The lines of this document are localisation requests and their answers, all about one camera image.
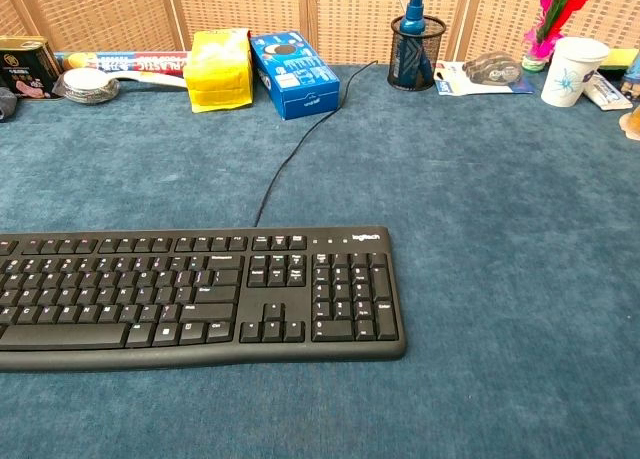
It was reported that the plastic wrap box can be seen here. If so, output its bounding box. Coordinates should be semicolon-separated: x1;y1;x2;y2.
53;51;193;89

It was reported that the clear tape roll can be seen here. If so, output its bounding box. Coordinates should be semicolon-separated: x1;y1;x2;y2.
52;67;121;105

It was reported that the blue spray bottle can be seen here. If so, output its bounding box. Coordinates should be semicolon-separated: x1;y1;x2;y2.
402;0;434;84

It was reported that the black mesh pen holder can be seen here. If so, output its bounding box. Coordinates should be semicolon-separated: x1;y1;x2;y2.
387;14;447;92

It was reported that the black keyboard cable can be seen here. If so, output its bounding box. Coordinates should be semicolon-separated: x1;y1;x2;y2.
253;59;380;228

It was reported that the toothpaste tube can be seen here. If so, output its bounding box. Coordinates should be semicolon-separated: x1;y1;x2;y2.
582;70;634;113

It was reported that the yellow tissue pack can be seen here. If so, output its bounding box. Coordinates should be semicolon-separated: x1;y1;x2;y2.
183;28;255;114

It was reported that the dark grey cloth item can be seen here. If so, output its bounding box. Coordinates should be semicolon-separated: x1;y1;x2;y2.
0;86;19;124

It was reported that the feather shuttlecock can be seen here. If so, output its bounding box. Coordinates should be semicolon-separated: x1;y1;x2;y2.
521;0;607;73

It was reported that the black Logitech keyboard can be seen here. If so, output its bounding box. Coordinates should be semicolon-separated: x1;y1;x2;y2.
0;225;408;374

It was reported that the beige round object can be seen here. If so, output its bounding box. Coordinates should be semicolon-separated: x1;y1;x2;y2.
618;103;640;142

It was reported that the blue cloth table mat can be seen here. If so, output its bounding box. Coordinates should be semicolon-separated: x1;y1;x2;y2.
0;63;640;459

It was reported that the white paper cup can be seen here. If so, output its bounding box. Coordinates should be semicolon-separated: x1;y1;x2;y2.
540;36;611;108

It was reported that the luncheon meat tin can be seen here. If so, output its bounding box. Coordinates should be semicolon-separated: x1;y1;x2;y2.
0;35;65;102

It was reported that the blue cardboard box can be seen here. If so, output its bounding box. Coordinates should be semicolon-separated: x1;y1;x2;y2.
248;30;342;122

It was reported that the blue figurine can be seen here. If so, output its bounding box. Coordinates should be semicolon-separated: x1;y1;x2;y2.
621;53;640;98

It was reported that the woven folding screen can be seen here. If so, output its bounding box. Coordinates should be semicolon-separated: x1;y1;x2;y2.
0;0;640;66

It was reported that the yellow green sponge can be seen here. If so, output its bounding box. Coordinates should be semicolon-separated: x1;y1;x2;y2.
598;48;640;75

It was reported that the correction tape blister pack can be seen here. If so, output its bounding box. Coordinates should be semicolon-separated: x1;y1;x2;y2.
433;51;536;97

